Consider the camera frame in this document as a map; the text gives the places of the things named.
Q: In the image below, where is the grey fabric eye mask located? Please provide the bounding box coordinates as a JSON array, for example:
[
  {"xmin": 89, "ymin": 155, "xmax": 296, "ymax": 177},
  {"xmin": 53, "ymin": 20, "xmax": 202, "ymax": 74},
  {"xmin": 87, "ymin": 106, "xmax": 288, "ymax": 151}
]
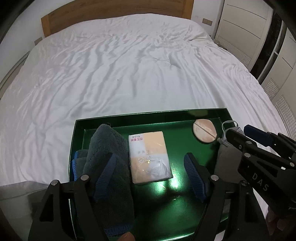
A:
[{"xmin": 214, "ymin": 120, "xmax": 244, "ymax": 183}]

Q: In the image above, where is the dark teal microfiber towel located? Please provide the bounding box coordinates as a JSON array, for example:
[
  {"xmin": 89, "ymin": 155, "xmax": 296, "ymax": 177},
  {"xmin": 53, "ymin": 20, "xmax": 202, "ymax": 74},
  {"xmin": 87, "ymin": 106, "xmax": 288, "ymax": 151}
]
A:
[{"xmin": 72, "ymin": 124, "xmax": 134, "ymax": 237}]

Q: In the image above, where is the person's left hand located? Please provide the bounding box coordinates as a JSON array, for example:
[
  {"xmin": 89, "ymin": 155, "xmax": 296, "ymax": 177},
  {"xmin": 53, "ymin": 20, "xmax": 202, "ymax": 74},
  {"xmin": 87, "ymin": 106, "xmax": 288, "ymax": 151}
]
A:
[{"xmin": 117, "ymin": 232, "xmax": 135, "ymax": 241}]

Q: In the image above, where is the round beige powder puff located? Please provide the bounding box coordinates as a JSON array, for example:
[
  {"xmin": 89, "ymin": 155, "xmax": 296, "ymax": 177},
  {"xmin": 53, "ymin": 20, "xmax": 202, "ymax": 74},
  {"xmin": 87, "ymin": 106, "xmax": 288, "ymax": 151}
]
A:
[{"xmin": 193, "ymin": 119, "xmax": 217, "ymax": 143}]

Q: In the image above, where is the green rectangular tray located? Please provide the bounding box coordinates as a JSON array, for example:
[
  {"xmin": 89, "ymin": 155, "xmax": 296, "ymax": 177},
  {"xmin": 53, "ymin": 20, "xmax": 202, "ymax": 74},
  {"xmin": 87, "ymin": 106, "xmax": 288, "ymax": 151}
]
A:
[{"xmin": 70, "ymin": 108, "xmax": 233, "ymax": 240}]

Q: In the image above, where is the wrapped tissue pack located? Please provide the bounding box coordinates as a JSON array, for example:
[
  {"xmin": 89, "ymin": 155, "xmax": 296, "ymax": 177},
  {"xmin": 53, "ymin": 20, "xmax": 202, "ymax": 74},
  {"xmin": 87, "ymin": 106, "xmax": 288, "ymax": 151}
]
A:
[{"xmin": 128, "ymin": 131, "xmax": 173, "ymax": 184}]

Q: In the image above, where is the white wardrobe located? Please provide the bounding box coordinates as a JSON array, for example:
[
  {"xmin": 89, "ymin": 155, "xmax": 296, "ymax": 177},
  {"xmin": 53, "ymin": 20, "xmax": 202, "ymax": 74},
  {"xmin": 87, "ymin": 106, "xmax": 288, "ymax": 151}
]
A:
[{"xmin": 212, "ymin": 0, "xmax": 296, "ymax": 140}]

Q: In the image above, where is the white bed sheet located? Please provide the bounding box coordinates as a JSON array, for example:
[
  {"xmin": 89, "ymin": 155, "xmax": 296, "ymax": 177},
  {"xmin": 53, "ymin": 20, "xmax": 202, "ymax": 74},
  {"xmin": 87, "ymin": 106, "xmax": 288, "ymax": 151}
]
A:
[{"xmin": 1, "ymin": 14, "xmax": 287, "ymax": 185}]

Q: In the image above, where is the wooden headboard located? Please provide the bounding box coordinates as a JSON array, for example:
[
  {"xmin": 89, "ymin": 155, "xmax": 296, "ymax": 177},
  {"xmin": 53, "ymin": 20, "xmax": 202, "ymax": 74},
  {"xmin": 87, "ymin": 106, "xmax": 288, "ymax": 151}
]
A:
[{"xmin": 41, "ymin": 0, "xmax": 194, "ymax": 37}]

